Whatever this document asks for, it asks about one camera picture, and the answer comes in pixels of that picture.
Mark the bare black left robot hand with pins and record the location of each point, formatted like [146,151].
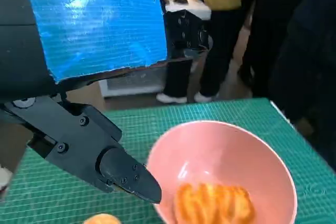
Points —
[99,30]

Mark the pink bowl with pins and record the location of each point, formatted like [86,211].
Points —
[223,150]

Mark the round bread bun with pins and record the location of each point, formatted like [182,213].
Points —
[102,220]

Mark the braided rectangular bread loaf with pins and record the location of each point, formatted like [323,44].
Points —
[212,203]

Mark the white mesh cabinet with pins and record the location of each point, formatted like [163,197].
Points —
[131,87]

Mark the green cutting mat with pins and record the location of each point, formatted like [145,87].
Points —
[131,119]

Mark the white desk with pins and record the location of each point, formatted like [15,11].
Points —
[194,9]

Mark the person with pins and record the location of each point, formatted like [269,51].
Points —
[4,179]
[220,51]
[302,51]

